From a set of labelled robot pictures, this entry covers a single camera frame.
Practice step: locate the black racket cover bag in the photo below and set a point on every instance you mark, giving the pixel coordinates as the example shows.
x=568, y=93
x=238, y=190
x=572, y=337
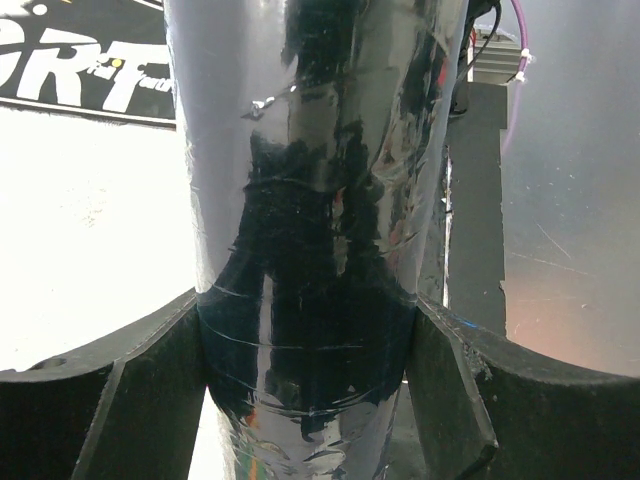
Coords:
x=94, y=59

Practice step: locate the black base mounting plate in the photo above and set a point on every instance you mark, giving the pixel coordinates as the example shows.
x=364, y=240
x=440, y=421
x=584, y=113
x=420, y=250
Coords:
x=476, y=258

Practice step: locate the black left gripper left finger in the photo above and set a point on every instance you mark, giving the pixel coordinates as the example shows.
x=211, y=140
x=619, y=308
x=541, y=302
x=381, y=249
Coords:
x=125, y=406

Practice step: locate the black shuttlecock tube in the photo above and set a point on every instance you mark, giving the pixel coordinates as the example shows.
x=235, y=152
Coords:
x=313, y=135

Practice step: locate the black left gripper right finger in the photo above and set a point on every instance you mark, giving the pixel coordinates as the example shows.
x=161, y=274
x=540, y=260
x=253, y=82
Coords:
x=488, y=408

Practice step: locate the floral tablecloth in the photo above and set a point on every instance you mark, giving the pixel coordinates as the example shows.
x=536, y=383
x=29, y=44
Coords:
x=95, y=235

